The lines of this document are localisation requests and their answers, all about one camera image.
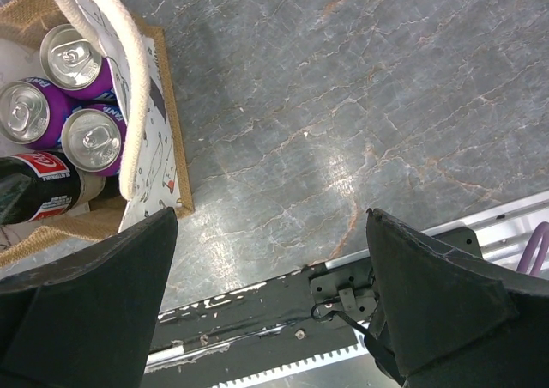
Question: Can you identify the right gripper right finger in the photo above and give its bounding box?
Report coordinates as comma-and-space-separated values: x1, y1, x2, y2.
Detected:
366, 209, 548, 387

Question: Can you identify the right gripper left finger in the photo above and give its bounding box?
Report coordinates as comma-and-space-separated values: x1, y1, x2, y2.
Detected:
1, 208, 178, 387

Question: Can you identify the cola glass bottle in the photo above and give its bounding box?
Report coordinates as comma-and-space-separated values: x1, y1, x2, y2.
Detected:
1, 151, 119, 226

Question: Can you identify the purple soda can front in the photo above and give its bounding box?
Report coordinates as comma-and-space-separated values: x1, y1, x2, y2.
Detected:
61, 104, 127, 177

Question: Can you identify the purple soda can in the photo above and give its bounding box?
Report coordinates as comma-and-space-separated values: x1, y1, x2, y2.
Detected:
39, 24, 117, 104
1, 77, 82, 150
61, 104, 127, 177

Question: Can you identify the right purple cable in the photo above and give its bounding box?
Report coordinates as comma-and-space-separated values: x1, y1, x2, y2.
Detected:
516, 221, 549, 276

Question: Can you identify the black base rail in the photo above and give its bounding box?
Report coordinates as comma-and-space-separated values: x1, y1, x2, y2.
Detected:
143, 227, 484, 388

